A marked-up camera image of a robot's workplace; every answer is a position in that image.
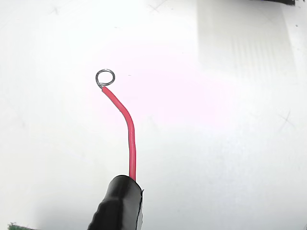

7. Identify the large green sponge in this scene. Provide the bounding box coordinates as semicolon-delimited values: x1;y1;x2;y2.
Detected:
7;222;36;230

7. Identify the black device with white lettering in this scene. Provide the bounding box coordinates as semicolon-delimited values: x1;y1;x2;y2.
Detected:
249;0;297;6

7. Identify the red wire with metal loop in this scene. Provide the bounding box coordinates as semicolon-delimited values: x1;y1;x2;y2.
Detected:
95;69;137;182

